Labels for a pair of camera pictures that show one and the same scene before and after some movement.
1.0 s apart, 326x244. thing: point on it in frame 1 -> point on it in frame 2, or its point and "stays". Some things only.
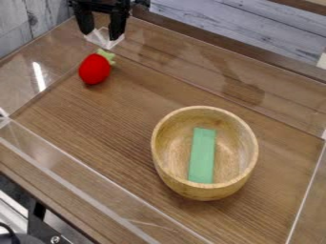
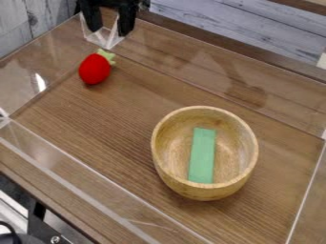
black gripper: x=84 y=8 -> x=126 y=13
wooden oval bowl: x=203 y=151 stays
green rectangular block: x=202 y=163 stays
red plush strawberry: x=95 y=67 stays
